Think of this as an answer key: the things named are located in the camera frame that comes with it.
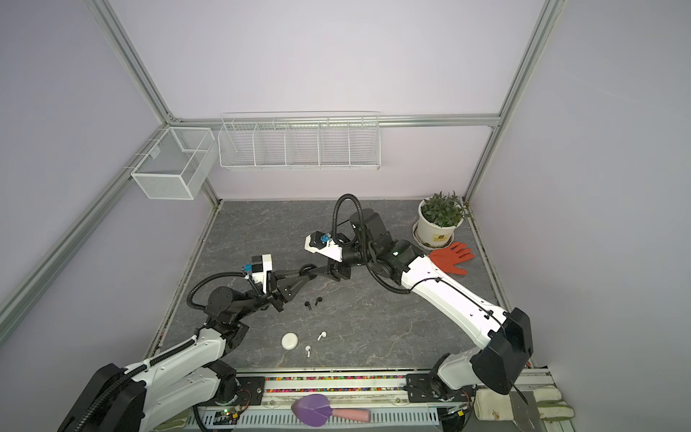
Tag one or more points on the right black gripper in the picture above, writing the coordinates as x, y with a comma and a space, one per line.
336, 269

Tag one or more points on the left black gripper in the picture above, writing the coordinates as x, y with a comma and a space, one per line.
278, 289

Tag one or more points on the black earbud charging case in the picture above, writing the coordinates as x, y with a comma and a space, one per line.
306, 269

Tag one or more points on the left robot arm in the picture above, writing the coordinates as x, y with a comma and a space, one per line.
141, 396

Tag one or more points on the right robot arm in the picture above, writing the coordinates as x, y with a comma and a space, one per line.
503, 340

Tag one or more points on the white earbud charging case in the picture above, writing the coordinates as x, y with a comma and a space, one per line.
290, 341

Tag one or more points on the white plant pot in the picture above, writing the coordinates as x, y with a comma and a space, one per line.
431, 236

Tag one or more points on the red rubber glove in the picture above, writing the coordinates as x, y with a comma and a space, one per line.
449, 259

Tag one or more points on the green potted plant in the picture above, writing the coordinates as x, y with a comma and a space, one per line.
444, 210

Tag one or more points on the white mesh box basket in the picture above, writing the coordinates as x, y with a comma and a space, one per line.
177, 164

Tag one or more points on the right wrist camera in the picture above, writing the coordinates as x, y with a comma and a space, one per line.
321, 243

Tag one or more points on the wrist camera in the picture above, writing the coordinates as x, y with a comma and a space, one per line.
257, 272
321, 243

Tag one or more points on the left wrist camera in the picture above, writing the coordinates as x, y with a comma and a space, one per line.
257, 272

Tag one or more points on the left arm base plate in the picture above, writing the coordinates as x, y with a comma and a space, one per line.
241, 391

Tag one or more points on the purple scoop pink handle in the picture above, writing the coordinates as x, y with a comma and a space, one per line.
314, 410

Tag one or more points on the white wire shelf basket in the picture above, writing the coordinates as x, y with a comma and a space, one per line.
300, 140

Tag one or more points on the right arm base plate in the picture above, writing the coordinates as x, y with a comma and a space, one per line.
423, 388

